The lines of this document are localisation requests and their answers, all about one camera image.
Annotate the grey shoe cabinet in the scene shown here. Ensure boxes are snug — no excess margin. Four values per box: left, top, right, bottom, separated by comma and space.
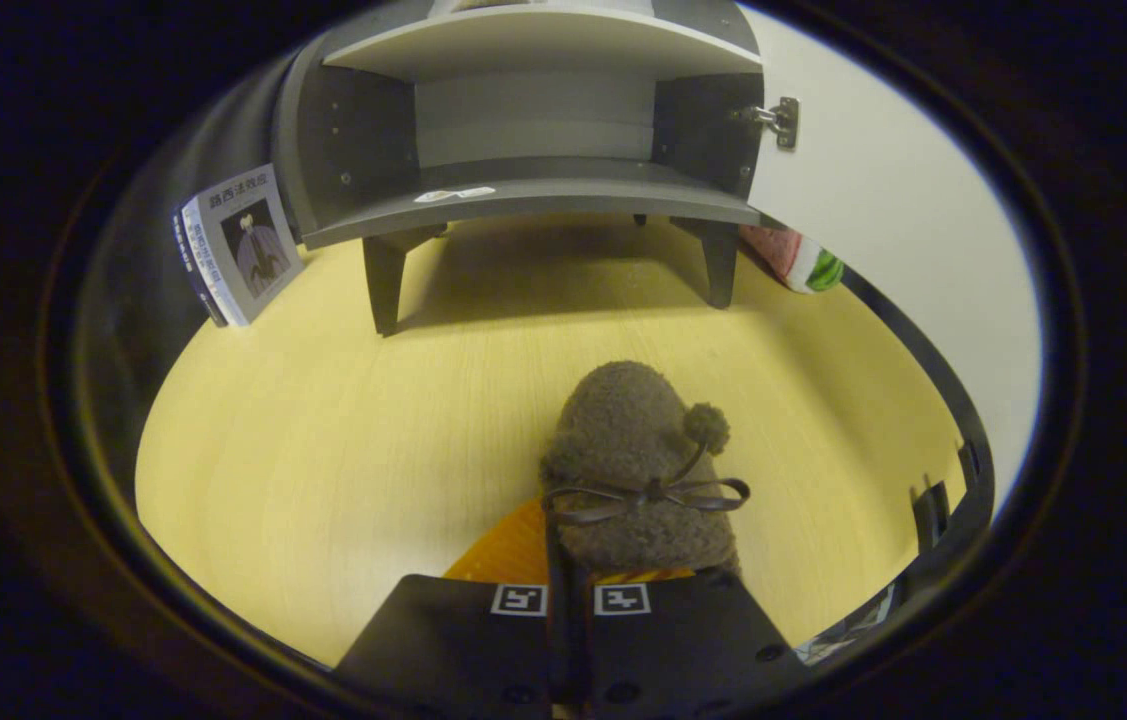
273, 0, 769, 337

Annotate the watermelon slice toy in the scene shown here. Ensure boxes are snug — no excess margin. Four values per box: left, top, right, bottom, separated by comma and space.
741, 225, 845, 295

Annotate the glossy printed booklet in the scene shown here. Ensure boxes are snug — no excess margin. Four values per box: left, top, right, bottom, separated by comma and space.
795, 585, 899, 666

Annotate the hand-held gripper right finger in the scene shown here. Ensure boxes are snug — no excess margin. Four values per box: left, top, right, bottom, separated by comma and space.
569, 565, 814, 713

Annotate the blue spine book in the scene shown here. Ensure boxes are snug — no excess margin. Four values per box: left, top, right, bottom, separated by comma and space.
171, 205, 229, 329

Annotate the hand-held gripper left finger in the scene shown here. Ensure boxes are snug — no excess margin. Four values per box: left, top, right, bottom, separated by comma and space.
335, 497, 570, 713

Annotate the brown fuzzy shoe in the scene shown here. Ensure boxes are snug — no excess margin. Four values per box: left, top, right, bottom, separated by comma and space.
538, 360, 752, 583

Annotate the metal door hinge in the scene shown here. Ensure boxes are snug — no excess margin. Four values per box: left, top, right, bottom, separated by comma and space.
733, 97, 801, 152

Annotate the grey cover book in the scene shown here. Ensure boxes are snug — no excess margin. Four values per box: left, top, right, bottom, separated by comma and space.
181, 165, 306, 328

